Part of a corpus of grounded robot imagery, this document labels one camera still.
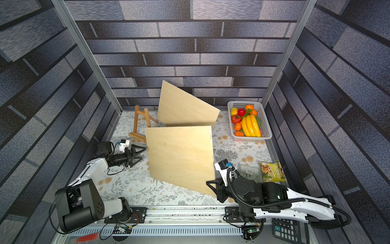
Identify thin plywood board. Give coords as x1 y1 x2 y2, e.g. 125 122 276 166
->
157 81 220 127
145 126 216 197

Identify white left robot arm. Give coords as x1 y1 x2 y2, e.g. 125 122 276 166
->
52 140 146 234

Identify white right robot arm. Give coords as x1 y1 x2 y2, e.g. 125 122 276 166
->
149 159 351 230

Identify yellow snack bag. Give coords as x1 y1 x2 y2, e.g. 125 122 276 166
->
260 160 287 183

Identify black calculator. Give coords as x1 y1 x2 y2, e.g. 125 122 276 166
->
271 218 310 244

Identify white plastic fruit basket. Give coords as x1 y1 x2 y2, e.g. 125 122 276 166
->
227 101 272 142

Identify yellow toy bananas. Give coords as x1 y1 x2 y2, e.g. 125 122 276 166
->
241 114 262 137

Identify small orange toy tangerine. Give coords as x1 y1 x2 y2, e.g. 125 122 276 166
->
234 122 242 131

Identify red toy tomato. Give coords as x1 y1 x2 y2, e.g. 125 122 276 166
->
232 114 241 125

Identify red toy apple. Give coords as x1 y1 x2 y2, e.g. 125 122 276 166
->
237 108 246 117

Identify yellow toy lemon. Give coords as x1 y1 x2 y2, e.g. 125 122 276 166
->
231 107 238 116

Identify orange toy fruit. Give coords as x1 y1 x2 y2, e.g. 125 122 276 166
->
245 104 254 111

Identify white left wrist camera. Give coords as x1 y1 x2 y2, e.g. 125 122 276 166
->
117 139 131 154

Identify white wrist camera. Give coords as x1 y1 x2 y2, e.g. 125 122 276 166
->
214 159 235 187
117 139 131 154

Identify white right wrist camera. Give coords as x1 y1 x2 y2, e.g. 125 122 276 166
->
214 159 235 187

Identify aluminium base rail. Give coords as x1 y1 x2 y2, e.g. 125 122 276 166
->
54 205 308 239

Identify aluminium corner post left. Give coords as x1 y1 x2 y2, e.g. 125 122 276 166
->
51 0 123 114

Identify aluminium corner post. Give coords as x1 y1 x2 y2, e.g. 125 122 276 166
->
262 0 317 108
51 0 123 114

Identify aluminium corner post right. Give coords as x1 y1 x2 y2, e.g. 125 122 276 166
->
262 0 317 108

